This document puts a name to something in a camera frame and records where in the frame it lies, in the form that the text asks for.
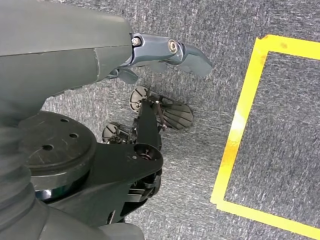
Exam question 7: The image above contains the black robot foot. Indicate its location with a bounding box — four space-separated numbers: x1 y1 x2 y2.
102 121 137 146
129 86 195 131

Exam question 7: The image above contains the black robot left leg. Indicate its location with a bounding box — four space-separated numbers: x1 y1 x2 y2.
18 99 165 229

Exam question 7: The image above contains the yellow floor tape square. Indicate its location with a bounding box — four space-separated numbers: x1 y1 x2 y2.
210 34 320 240

